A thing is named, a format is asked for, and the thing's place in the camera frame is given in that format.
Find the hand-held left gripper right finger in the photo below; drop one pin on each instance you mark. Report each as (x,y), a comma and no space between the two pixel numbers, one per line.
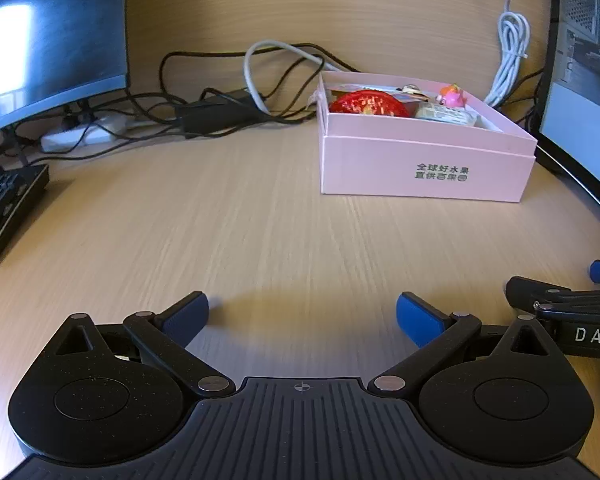
(420,319)

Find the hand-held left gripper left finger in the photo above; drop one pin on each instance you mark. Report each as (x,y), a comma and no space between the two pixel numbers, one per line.
(186,317)

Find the pink cardboard box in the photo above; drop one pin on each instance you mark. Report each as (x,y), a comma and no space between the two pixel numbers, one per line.
(420,160)

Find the light blue snack packet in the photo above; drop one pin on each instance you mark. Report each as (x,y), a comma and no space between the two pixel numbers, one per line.
(442,114)

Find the pink cat figurine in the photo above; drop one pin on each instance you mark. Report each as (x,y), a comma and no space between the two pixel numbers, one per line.
(452,96)

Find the curved computer monitor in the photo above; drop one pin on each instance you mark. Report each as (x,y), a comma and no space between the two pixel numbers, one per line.
(580,85)

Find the black power adapter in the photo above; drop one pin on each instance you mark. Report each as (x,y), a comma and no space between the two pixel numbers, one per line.
(220,112)

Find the black keyboard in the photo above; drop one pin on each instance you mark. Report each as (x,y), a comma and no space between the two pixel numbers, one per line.
(7,210)

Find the white power strip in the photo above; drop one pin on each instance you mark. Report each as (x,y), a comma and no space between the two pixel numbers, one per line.
(80,132)

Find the red foil round packet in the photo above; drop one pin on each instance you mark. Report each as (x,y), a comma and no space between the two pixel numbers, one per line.
(367,104)

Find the dark computer monitor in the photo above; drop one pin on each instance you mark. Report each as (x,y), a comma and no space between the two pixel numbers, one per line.
(45,35)

